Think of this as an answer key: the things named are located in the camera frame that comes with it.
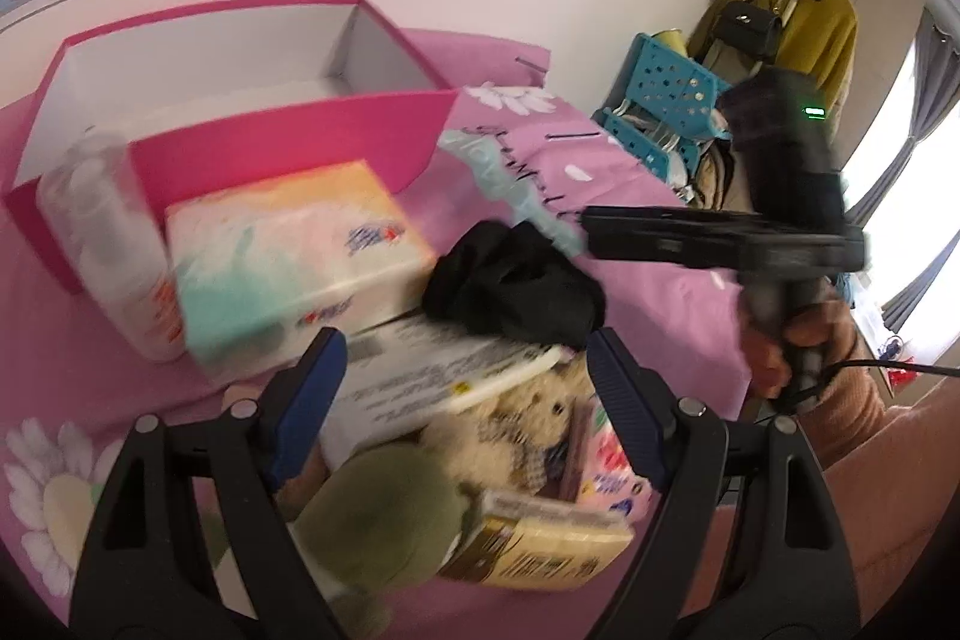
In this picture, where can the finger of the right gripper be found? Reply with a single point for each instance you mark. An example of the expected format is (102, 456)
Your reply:
(686, 237)

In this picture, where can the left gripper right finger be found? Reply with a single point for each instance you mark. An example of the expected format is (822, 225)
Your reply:
(786, 572)

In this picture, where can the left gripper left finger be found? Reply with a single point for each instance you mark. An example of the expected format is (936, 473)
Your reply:
(145, 570)

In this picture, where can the floral pocket tissue pack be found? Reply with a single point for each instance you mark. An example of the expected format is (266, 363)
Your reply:
(597, 473)

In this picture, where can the black cloth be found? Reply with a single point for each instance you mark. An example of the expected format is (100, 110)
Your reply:
(513, 282)

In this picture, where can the green turtle plush toy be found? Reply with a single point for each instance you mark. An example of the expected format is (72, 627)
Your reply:
(388, 519)

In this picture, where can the beige bear plush toy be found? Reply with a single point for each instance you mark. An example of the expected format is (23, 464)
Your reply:
(504, 443)

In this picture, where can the pink sweater right forearm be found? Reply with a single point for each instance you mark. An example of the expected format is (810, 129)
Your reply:
(891, 471)

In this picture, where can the right hand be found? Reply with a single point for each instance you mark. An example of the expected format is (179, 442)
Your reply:
(795, 346)

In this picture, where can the blue plastic basket rack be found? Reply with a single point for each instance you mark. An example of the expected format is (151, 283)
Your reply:
(662, 108)

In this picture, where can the yellow hanging coat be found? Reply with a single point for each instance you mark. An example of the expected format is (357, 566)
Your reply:
(819, 40)

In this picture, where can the pink floral bedsheet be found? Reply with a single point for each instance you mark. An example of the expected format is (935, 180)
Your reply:
(71, 387)

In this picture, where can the black handbag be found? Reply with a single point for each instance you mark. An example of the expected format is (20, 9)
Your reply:
(751, 27)

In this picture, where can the pastel tissue pack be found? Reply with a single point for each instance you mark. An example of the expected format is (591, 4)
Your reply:
(262, 267)

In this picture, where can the white pump lotion bottle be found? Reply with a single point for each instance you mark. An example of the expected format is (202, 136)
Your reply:
(95, 207)

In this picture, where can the pink open cardboard box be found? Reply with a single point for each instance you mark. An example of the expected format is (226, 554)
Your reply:
(223, 93)

